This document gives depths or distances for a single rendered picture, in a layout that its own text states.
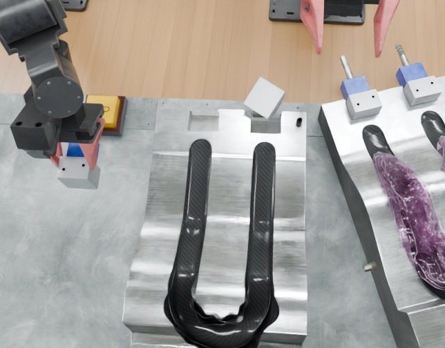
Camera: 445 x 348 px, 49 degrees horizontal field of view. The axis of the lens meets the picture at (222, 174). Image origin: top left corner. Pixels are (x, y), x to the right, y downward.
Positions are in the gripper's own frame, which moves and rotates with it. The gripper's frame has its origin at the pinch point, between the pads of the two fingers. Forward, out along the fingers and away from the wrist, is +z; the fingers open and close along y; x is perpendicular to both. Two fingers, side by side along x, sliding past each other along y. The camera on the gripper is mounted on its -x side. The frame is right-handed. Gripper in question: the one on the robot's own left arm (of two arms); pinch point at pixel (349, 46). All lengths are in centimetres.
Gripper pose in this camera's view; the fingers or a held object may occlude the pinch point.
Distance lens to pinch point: 56.6
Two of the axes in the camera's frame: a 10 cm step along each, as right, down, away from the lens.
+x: 0.6, 3.4, 9.4
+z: -1.0, 9.4, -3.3
